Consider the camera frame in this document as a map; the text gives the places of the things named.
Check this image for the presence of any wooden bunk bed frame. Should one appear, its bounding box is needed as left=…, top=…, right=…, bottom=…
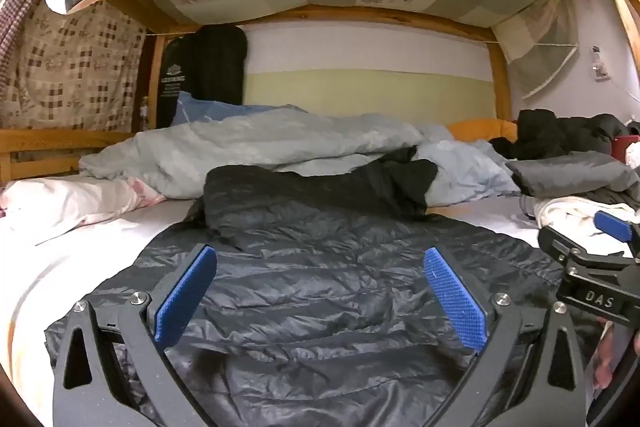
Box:
left=0, top=0, right=640, bottom=182

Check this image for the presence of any hanging checked cloth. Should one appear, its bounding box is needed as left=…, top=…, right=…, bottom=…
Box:
left=490, top=0, right=586, bottom=100

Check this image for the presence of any orange pillow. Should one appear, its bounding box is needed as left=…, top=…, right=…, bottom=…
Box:
left=446, top=119, right=518, bottom=142

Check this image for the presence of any white pink floral pillow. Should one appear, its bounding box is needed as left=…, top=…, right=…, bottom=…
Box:
left=0, top=177, right=166, bottom=248

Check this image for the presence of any white wall socket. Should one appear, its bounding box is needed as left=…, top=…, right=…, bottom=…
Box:
left=589, top=46, right=613, bottom=82

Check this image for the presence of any black down jacket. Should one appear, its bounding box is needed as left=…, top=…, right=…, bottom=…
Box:
left=44, top=146, right=608, bottom=427

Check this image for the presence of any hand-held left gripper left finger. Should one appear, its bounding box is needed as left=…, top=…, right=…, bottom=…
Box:
left=52, top=244, right=218, bottom=427

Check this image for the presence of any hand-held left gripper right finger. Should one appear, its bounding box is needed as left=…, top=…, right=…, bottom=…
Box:
left=423, top=247, right=587, bottom=427

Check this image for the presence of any black hanging garment bag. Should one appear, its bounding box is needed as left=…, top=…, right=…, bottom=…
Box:
left=155, top=26, right=248, bottom=128

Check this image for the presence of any white garment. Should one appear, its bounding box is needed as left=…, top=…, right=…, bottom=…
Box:
left=532, top=197, right=640, bottom=258

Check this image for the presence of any person's right hand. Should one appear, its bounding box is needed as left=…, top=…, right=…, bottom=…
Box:
left=592, top=319, right=621, bottom=390

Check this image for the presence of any red box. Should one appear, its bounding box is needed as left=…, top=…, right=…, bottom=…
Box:
left=611, top=134, right=640, bottom=168

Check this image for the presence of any light grey floral duvet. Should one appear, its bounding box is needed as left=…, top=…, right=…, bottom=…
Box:
left=79, top=109, right=523, bottom=202

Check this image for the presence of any blue pillow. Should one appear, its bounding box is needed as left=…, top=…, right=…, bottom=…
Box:
left=171, top=91, right=308, bottom=128

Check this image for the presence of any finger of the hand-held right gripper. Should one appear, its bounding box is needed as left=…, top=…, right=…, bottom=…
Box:
left=594, top=211, right=640, bottom=254
left=538, top=226, right=632, bottom=269

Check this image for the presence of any black clothes heap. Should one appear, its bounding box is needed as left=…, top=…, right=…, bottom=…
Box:
left=490, top=108, right=640, bottom=160

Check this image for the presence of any brown patchwork floral curtain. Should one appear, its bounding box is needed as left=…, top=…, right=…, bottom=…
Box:
left=0, top=0, right=147, bottom=132

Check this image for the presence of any dark grey garment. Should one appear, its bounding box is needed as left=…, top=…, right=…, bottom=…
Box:
left=580, top=187, right=640, bottom=212

